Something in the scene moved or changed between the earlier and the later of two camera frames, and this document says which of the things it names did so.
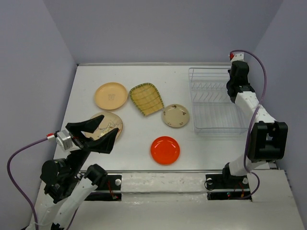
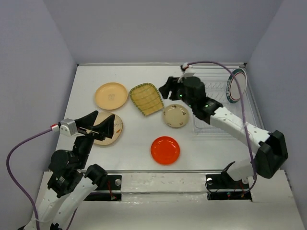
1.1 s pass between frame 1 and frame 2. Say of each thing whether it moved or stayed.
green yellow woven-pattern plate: stayed
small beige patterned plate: stayed
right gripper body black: moved
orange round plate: stayed
